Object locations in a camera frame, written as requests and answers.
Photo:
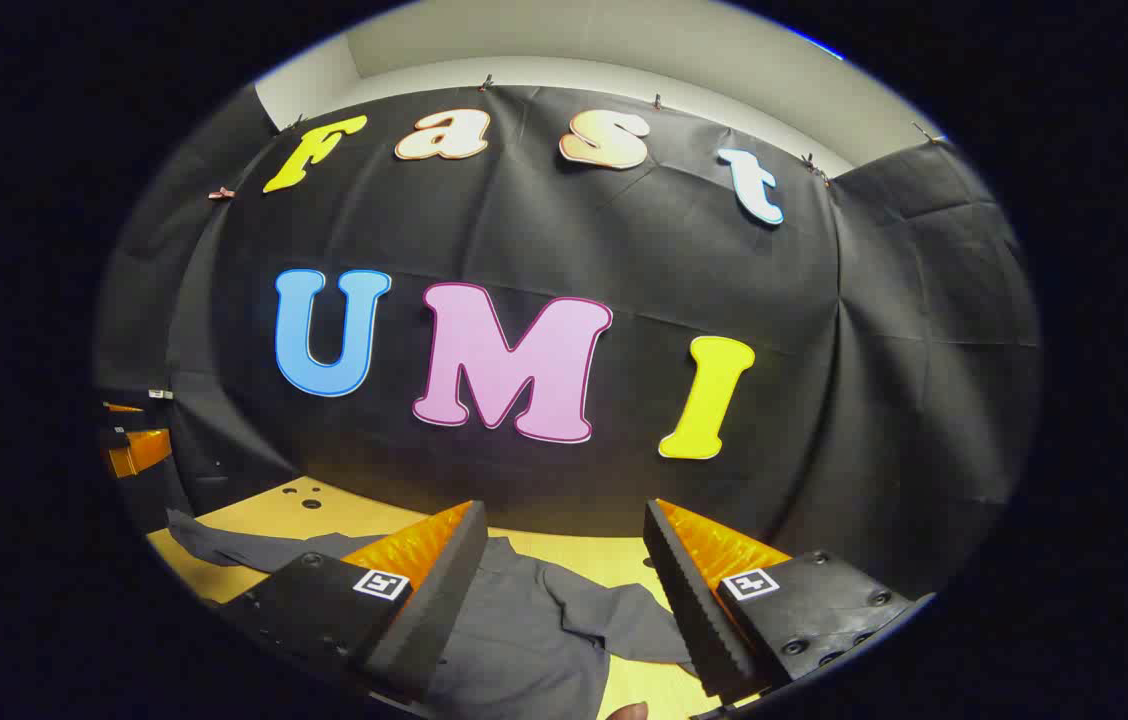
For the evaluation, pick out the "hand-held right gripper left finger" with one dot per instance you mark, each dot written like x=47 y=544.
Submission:
x=444 y=610

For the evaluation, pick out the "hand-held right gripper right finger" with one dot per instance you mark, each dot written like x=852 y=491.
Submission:
x=694 y=610

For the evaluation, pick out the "black backdrop cloth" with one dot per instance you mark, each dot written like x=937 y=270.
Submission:
x=544 y=230

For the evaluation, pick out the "grey polo shirt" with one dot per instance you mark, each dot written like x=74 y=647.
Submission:
x=524 y=640

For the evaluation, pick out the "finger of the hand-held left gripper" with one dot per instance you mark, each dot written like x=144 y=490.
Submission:
x=122 y=407
x=139 y=452

